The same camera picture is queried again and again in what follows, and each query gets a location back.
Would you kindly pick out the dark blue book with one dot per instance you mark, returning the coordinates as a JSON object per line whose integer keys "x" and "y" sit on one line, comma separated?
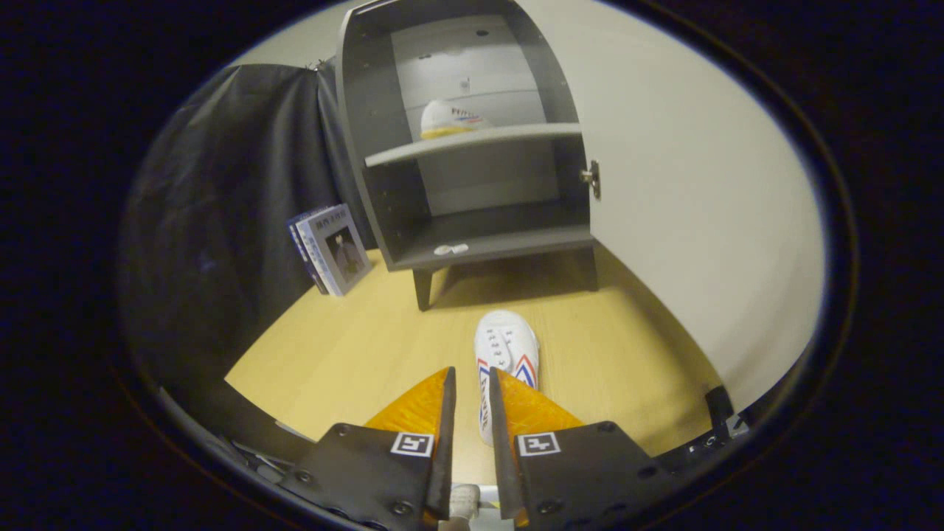
{"x": 307, "y": 254}

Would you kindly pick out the grey shoe cabinet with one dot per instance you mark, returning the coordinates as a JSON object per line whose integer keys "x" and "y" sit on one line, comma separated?
{"x": 383, "y": 147}

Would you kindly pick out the white shoe with striped sides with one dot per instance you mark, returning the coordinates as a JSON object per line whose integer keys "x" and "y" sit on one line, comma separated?
{"x": 505, "y": 343}

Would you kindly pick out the metal door hinge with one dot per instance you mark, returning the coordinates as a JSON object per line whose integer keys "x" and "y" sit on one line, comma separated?
{"x": 592, "y": 179}

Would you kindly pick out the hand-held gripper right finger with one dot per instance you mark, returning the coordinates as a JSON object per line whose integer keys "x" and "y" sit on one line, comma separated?
{"x": 504, "y": 472}

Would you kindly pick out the white shoe cabinet door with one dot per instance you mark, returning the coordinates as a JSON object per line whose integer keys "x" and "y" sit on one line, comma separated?
{"x": 700, "y": 221}

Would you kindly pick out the white shoe with yellow sole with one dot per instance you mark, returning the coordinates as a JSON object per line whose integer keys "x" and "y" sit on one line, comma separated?
{"x": 442, "y": 118}

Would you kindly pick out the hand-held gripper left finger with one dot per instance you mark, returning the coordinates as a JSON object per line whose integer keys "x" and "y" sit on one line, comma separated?
{"x": 446, "y": 472}

